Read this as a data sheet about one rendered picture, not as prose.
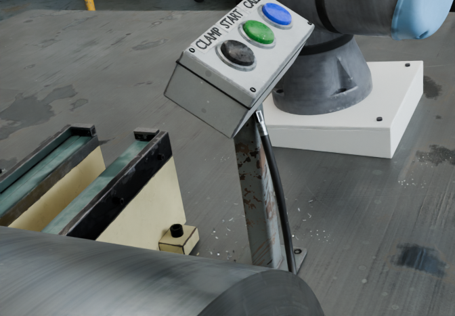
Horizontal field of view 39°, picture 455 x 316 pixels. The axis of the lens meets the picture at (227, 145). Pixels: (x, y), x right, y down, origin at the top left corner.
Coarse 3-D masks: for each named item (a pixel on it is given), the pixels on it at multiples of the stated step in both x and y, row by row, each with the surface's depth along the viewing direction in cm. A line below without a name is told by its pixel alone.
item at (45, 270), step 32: (0, 256) 17; (32, 256) 17; (64, 256) 17; (96, 256) 17; (128, 256) 17; (160, 256) 18; (192, 256) 19; (0, 288) 15; (32, 288) 15; (64, 288) 15; (96, 288) 15; (128, 288) 15; (160, 288) 15; (192, 288) 15; (224, 288) 15; (256, 288) 16; (288, 288) 18
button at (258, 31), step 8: (248, 24) 57; (256, 24) 57; (264, 24) 58; (248, 32) 56; (256, 32) 56; (264, 32) 57; (272, 32) 58; (256, 40) 56; (264, 40) 56; (272, 40) 57
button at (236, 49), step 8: (232, 40) 54; (224, 48) 53; (232, 48) 53; (240, 48) 53; (248, 48) 54; (232, 56) 52; (240, 56) 52; (248, 56) 53; (240, 64) 52; (248, 64) 53
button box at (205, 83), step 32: (256, 0) 62; (224, 32) 55; (288, 32) 60; (192, 64) 51; (224, 64) 52; (256, 64) 54; (288, 64) 62; (192, 96) 53; (224, 96) 52; (256, 96) 51; (224, 128) 53
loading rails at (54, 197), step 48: (48, 144) 76; (96, 144) 79; (144, 144) 75; (0, 192) 69; (48, 192) 72; (96, 192) 66; (144, 192) 71; (96, 240) 63; (144, 240) 71; (192, 240) 75
